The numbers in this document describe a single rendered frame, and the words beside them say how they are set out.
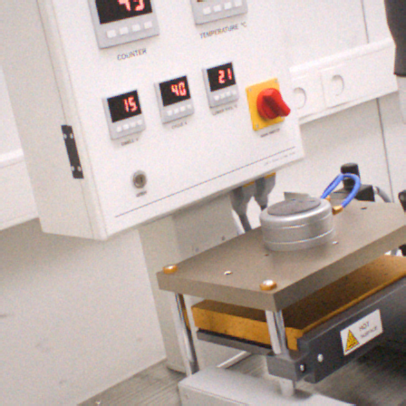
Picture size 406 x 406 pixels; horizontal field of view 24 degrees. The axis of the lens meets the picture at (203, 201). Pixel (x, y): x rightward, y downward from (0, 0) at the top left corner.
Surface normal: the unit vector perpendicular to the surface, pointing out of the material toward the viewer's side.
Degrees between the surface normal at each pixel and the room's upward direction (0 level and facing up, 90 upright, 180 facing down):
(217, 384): 0
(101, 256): 90
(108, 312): 90
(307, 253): 0
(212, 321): 90
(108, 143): 90
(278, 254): 0
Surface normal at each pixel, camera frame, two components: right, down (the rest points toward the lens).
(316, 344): 0.65, 0.05
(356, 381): -0.20, -0.95
